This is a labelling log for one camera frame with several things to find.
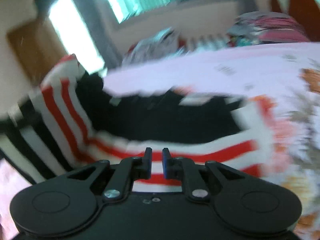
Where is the striped black red white sweater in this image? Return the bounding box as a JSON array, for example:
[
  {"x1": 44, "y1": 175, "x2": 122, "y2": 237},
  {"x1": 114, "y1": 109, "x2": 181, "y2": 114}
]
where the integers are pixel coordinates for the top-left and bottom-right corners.
[{"x1": 1, "y1": 55, "x2": 274, "y2": 191}]

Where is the grey white clothes pile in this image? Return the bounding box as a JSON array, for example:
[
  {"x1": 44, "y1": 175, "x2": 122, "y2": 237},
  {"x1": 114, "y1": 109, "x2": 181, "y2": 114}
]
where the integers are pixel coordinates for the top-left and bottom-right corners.
[{"x1": 122, "y1": 28, "x2": 180, "y2": 66}]

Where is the pink grey folded clothes stack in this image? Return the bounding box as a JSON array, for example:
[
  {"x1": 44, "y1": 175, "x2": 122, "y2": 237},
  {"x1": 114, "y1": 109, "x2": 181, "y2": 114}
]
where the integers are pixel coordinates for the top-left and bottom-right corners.
[{"x1": 227, "y1": 11, "x2": 310, "y2": 47}]

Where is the red striped cloth behind bed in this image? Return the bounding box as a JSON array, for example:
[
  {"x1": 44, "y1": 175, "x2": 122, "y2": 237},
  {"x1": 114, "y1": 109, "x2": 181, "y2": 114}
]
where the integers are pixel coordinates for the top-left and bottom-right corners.
[{"x1": 178, "y1": 34, "x2": 230, "y2": 53}]

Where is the pink floral bed sheet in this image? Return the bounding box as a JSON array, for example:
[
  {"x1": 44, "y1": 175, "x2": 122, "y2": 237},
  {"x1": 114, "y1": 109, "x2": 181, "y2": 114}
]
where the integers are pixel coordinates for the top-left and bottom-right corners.
[{"x1": 1, "y1": 42, "x2": 319, "y2": 239}]

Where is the grey left curtain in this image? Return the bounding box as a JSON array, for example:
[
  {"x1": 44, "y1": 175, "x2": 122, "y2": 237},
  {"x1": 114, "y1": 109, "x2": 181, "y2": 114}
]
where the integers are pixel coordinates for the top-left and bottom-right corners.
[{"x1": 73, "y1": 0, "x2": 122, "y2": 69}]

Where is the brown wooden door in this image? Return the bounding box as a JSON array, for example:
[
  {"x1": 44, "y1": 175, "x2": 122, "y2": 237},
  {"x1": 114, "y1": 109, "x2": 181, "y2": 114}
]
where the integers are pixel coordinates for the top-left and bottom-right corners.
[{"x1": 7, "y1": 17, "x2": 67, "y2": 86}]

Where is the red white scalloped headboard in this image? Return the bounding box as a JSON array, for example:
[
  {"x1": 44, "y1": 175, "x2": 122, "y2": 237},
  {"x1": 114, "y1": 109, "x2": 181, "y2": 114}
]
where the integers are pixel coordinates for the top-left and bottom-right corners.
[{"x1": 268, "y1": 0, "x2": 320, "y2": 42}]

